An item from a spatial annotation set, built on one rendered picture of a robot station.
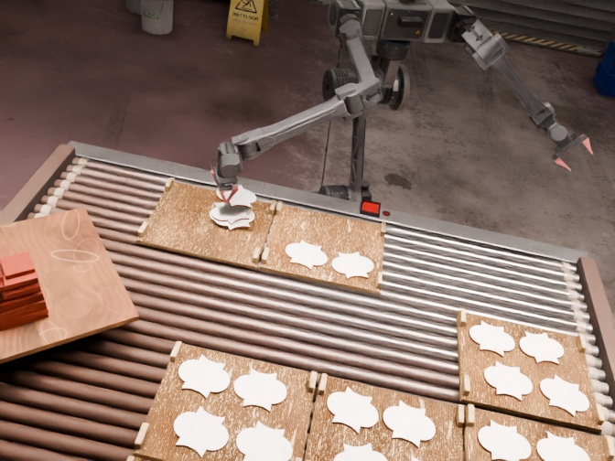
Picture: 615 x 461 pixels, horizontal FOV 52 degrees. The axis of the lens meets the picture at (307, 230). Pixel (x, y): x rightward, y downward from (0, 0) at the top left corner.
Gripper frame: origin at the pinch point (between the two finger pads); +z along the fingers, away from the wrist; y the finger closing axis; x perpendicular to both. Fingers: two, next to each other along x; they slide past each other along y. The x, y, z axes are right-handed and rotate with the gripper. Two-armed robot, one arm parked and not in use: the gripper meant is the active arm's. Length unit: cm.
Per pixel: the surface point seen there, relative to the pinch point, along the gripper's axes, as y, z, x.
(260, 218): -3.6, 10.4, -13.2
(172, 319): -42, 11, 26
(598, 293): -67, 10, -118
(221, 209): 1.1, 7.7, 0.3
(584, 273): -57, 11, -121
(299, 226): -10.6, 10.6, -25.9
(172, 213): 4.6, 9.9, 16.8
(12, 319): -45, -5, 68
